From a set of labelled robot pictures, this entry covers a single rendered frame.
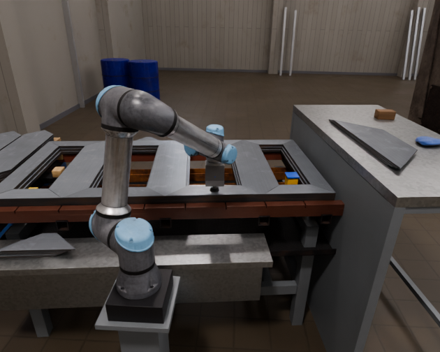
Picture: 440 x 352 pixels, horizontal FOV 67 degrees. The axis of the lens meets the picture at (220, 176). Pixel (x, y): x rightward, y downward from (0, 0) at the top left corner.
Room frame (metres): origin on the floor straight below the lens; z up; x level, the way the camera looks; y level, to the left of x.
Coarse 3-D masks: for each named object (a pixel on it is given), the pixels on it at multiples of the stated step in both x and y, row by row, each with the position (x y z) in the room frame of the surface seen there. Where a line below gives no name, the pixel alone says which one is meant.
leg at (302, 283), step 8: (304, 224) 1.39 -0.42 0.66; (304, 232) 1.38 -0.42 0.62; (312, 232) 1.35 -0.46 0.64; (304, 240) 1.36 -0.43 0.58; (312, 240) 1.35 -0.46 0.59; (304, 256) 1.35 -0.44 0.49; (312, 256) 1.35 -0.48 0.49; (304, 264) 1.35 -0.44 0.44; (312, 264) 1.36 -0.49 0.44; (296, 272) 1.40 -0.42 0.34; (304, 272) 1.35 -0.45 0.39; (296, 280) 1.38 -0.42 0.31; (304, 280) 1.35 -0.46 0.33; (304, 288) 1.35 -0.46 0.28; (296, 296) 1.35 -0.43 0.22; (304, 296) 1.35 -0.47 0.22; (296, 304) 1.35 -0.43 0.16; (304, 304) 1.35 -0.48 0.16; (296, 312) 1.35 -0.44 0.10; (304, 312) 1.36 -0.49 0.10; (296, 320) 1.35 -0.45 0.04
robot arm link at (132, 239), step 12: (120, 228) 0.86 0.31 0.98; (132, 228) 0.87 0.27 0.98; (144, 228) 0.88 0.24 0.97; (108, 240) 0.88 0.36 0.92; (120, 240) 0.83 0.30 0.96; (132, 240) 0.83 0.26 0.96; (144, 240) 0.84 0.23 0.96; (120, 252) 0.83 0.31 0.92; (132, 252) 0.82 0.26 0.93; (144, 252) 0.83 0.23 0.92; (120, 264) 0.84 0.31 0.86; (132, 264) 0.82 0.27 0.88; (144, 264) 0.83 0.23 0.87
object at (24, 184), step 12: (48, 156) 1.73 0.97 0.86; (288, 156) 1.82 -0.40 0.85; (36, 168) 1.57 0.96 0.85; (24, 180) 1.44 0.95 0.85; (96, 180) 1.46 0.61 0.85; (300, 180) 1.54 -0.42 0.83; (0, 204) 1.24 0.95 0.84; (12, 204) 1.24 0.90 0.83; (24, 204) 1.25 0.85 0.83; (36, 204) 1.25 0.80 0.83; (48, 204) 1.25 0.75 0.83; (60, 204) 1.26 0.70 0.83; (72, 204) 1.26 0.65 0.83; (84, 204) 1.27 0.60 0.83; (96, 204) 1.27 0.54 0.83
